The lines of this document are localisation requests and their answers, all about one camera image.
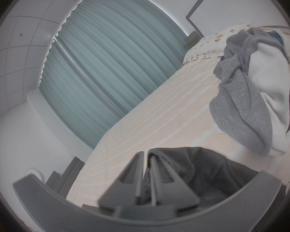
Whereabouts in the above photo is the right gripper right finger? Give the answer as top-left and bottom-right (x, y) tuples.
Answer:
(147, 151), (200, 211)

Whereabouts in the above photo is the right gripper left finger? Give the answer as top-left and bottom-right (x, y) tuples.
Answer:
(98, 151), (145, 208)

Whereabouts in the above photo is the black T-shirt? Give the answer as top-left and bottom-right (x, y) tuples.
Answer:
(141, 146), (288, 207)

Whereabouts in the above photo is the bed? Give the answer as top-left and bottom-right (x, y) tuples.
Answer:
(65, 0), (290, 210)

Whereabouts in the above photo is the pile of clothes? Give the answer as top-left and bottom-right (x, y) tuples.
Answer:
(209, 27), (290, 157)

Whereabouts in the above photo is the black chest of drawers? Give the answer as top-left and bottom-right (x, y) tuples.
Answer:
(45, 156), (85, 198)

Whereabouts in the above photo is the blue-green curtain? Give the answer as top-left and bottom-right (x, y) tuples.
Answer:
(54, 0), (191, 116)
(39, 41), (125, 150)

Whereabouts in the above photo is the white printed pillow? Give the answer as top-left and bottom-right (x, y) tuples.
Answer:
(182, 22), (253, 66)

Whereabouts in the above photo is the grey bedside table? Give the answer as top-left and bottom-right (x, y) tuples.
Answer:
(184, 31), (204, 49)

